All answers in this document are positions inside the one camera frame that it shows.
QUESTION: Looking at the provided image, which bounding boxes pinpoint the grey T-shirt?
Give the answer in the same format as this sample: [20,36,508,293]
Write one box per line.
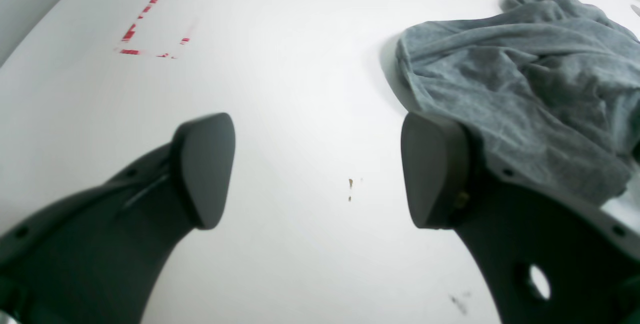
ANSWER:
[396,0,640,205]

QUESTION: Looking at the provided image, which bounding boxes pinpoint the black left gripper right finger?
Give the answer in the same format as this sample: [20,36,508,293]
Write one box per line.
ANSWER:
[400,112,640,324]

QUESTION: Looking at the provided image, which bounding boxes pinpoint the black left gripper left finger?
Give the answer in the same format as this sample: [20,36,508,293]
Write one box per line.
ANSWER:
[0,113,236,324]

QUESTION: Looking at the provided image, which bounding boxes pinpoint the red tape rectangle marking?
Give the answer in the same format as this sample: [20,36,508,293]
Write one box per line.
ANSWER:
[115,0,197,59]

